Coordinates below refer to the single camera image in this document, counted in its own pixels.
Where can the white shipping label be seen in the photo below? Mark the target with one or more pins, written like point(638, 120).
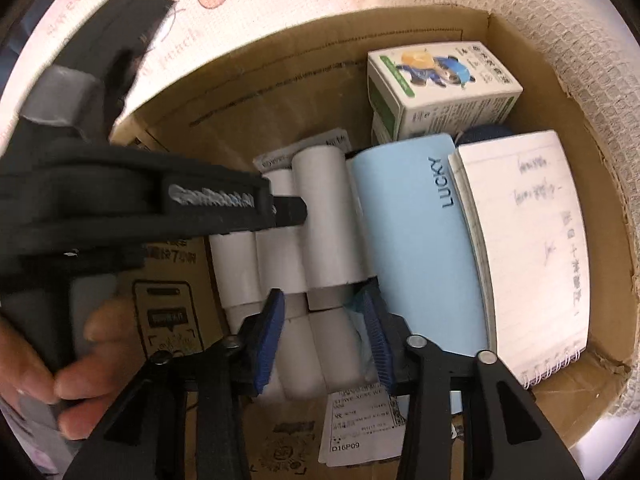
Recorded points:
point(360, 425)

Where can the person's left hand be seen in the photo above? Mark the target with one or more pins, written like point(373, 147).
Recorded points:
point(110, 340)

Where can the dark blue object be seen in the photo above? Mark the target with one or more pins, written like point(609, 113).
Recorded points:
point(487, 132)

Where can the white spiral notebook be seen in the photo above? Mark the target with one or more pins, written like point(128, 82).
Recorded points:
point(525, 260)

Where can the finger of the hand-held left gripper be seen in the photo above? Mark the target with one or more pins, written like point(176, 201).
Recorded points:
point(292, 210)

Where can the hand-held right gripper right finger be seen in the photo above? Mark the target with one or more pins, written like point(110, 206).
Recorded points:
point(380, 345)

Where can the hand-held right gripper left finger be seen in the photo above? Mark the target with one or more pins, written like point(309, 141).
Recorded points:
point(267, 345)

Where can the white paper label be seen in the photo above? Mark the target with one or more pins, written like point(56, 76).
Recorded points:
point(272, 160)

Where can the light blue notebook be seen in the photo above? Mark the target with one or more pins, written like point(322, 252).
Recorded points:
point(415, 240)

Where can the cardboard box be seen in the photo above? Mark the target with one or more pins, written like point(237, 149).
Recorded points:
point(280, 85)

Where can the green white small carton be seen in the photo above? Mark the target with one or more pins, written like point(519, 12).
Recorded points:
point(450, 110)
point(380, 132)

